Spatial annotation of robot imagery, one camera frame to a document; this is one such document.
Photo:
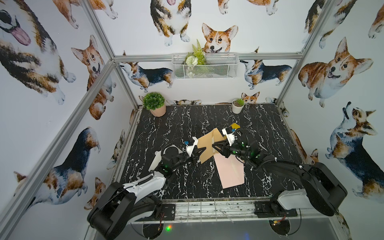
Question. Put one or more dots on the small plant white pot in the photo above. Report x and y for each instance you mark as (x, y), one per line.
(237, 105)

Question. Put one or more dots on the brown kraft envelope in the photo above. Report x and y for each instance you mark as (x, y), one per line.
(206, 141)

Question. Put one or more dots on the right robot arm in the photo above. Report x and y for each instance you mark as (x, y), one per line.
(321, 190)

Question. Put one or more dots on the white wire wall basket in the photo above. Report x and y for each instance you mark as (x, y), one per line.
(215, 66)

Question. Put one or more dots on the white envelope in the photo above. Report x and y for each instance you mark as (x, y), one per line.
(156, 161)

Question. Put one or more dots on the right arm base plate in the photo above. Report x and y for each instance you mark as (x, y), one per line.
(272, 210)

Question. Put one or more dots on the green plant pink pot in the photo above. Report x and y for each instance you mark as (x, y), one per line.
(155, 103)

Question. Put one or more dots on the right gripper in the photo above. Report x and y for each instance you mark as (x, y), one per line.
(225, 147)

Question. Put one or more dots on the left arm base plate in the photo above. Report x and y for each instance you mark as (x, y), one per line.
(166, 212)

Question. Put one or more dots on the yellow toy shovel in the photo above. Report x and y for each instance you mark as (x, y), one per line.
(234, 127)

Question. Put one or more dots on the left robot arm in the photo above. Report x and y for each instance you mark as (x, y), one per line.
(125, 203)

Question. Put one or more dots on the pink envelope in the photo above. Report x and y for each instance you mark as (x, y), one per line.
(231, 171)

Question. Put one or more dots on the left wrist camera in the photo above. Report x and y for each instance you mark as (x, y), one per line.
(191, 143)

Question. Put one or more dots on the fern and white flower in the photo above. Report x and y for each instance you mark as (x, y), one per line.
(195, 59)

